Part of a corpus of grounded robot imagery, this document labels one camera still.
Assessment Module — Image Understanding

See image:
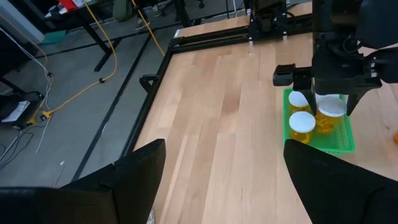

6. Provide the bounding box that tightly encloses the black power brick white label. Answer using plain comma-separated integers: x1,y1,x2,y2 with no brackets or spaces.
0,93,45,129

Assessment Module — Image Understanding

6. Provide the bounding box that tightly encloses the white cable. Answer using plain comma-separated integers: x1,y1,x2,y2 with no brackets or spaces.
0,27,53,155

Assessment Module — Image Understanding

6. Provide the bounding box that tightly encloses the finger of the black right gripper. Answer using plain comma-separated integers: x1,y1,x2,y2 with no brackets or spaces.
300,90,318,116
346,86,371,116

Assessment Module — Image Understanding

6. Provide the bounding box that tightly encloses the black aluminium table frame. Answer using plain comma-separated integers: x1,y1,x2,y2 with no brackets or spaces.
120,14,315,158

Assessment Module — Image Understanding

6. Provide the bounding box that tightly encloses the grey white panel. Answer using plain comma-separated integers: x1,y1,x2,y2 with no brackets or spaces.
0,0,46,44

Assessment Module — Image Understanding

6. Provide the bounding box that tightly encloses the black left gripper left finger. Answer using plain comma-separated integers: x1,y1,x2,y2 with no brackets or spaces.
0,139,167,224

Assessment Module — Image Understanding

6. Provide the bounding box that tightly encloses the person's foot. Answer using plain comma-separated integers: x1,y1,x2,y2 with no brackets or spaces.
135,17,152,31

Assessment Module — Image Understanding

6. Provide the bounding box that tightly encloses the yellow extension cable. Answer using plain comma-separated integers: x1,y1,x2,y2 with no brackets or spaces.
130,0,165,57

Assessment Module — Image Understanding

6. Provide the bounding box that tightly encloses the olive green bag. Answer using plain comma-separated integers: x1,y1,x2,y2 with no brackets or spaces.
112,0,134,22

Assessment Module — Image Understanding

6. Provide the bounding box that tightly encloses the red packet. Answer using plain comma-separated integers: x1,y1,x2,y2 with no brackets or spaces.
57,0,78,12

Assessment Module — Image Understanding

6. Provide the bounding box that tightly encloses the green plastic basket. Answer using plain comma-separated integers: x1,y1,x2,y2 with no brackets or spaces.
282,88,356,157

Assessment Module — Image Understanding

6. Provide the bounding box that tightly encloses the yellow cable with black bead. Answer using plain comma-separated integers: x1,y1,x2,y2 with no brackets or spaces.
26,0,119,125

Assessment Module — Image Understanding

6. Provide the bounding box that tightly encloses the black desk with legs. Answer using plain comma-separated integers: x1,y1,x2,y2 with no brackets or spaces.
9,0,125,73

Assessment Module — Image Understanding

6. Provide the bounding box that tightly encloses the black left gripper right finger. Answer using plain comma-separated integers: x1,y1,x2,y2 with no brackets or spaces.
283,139,398,224

